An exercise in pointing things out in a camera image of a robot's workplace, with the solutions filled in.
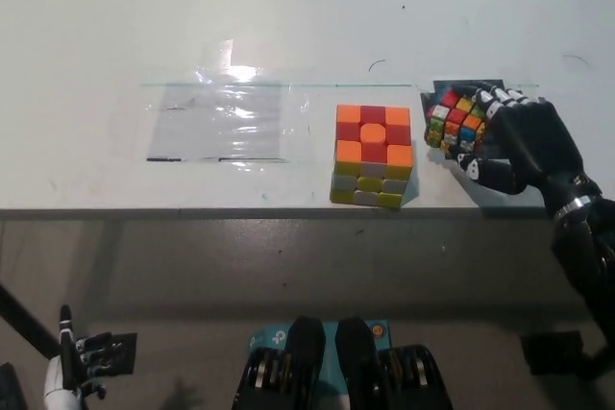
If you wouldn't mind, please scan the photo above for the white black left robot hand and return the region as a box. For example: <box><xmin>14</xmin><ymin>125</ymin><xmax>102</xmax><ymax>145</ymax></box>
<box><xmin>42</xmin><ymin>304</ymin><xmax>124</xmax><ymax>410</ymax></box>

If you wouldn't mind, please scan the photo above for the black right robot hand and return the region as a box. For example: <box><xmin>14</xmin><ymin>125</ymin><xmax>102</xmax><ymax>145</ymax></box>
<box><xmin>453</xmin><ymin>84</ymin><xmax>604</xmax><ymax>219</ymax></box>

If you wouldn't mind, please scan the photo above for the small studded multicolour cube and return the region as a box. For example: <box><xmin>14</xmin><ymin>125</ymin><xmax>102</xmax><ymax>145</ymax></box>
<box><xmin>425</xmin><ymin>86</ymin><xmax>489</xmax><ymax>161</ymax></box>

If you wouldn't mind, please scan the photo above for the big orange red yellow cube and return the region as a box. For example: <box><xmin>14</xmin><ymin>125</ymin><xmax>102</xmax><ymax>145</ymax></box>
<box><xmin>329</xmin><ymin>104</ymin><xmax>416</xmax><ymax>210</ymax></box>

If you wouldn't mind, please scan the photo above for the left black robot body block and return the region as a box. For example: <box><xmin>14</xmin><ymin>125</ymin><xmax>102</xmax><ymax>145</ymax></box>
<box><xmin>233</xmin><ymin>317</ymin><xmax>328</xmax><ymax>410</ymax></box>

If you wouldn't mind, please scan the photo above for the black robot body block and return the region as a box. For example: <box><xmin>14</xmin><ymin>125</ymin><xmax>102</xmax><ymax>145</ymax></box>
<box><xmin>233</xmin><ymin>317</ymin><xmax>328</xmax><ymax>410</ymax></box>
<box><xmin>334</xmin><ymin>317</ymin><xmax>455</xmax><ymax>410</ymax></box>

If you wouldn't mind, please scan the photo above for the right black robot body block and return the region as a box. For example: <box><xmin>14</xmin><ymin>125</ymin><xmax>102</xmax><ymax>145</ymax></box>
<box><xmin>334</xmin><ymin>317</ymin><xmax>455</xmax><ymax>410</ymax></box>

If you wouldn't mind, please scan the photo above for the black object with rounded edge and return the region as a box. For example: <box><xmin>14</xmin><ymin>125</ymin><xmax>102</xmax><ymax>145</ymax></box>
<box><xmin>0</xmin><ymin>362</ymin><xmax>28</xmax><ymax>410</ymax></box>

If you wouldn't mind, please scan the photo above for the black diagonal table leg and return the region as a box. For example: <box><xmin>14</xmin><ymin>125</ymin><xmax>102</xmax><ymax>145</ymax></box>
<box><xmin>0</xmin><ymin>282</ymin><xmax>62</xmax><ymax>362</ymax></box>

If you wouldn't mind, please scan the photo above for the black square floor patch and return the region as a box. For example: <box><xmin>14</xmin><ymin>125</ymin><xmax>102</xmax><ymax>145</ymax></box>
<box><xmin>79</xmin><ymin>331</ymin><xmax>138</xmax><ymax>376</ymax></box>

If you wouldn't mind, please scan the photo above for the black tape patch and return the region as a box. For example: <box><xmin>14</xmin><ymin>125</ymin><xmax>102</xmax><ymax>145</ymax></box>
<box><xmin>420</xmin><ymin>79</ymin><xmax>505</xmax><ymax>161</ymax></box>

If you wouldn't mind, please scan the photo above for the clear plastic sheet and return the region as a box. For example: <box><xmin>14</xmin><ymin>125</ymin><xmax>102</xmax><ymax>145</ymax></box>
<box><xmin>143</xmin><ymin>38</ymin><xmax>312</xmax><ymax>172</ymax></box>

